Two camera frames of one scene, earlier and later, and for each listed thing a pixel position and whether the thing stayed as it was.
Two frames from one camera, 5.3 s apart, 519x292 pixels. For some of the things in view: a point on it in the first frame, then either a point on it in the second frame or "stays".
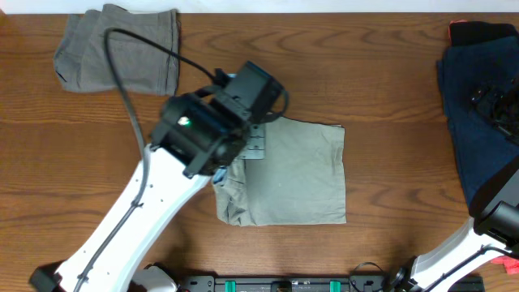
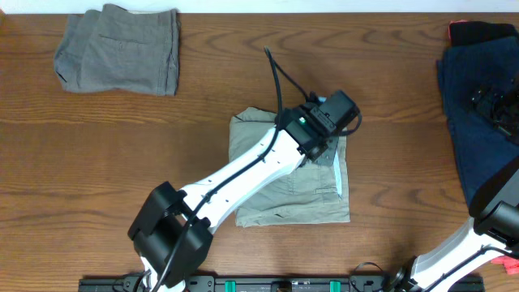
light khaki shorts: (300, 180) stays
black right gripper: (485, 101) stays
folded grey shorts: (81, 60) stays
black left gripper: (258, 151) -> (329, 158)
